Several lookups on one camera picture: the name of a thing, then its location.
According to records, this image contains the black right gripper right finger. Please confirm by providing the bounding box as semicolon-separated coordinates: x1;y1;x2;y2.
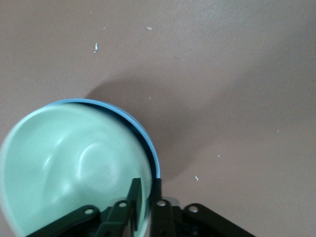
149;178;256;237

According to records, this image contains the green bowl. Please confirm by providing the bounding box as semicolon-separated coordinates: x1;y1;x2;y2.
0;103;152;237

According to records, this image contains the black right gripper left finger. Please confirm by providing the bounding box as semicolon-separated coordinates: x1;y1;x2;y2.
26;177;142;237

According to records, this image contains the blue bowl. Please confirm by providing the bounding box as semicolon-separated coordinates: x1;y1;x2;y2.
46;98;161;179

